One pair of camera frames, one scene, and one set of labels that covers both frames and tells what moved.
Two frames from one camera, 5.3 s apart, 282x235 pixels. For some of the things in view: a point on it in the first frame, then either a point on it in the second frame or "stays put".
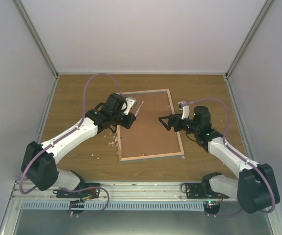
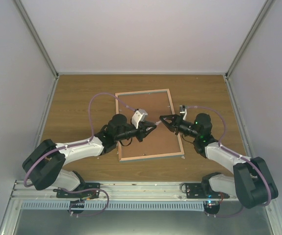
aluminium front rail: (130, 191) stays put
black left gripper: (132, 118) → (142, 127)
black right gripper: (171, 118) stays put
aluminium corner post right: (267, 7) stays put
